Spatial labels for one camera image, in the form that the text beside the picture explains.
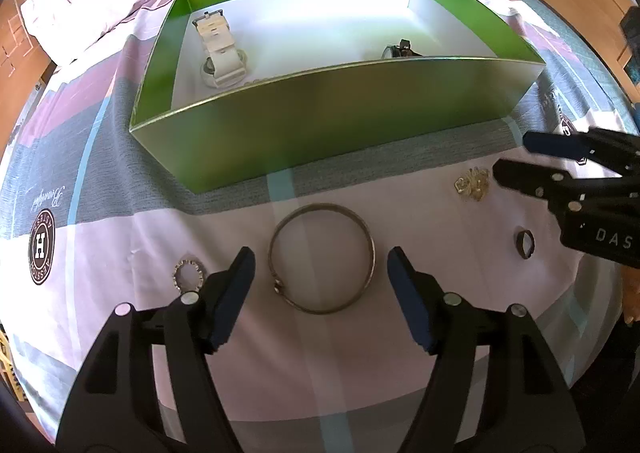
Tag small beaded ring bracelet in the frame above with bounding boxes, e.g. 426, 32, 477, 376
171, 257, 208, 295

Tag large silver bangle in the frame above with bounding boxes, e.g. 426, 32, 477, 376
266, 201, 378, 315

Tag gold brooch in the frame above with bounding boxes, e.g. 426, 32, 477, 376
454, 167, 490, 202

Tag black wrist watch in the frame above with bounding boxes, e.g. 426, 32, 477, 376
382, 39, 422, 59

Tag green cardboard box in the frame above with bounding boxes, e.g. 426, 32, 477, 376
129, 0, 544, 193

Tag white wrist watch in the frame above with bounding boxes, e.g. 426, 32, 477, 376
192, 10, 247, 89

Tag wooden headboard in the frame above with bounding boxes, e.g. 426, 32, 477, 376
0, 0, 51, 151

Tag dark finger ring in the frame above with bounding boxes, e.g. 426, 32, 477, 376
514, 227, 537, 260

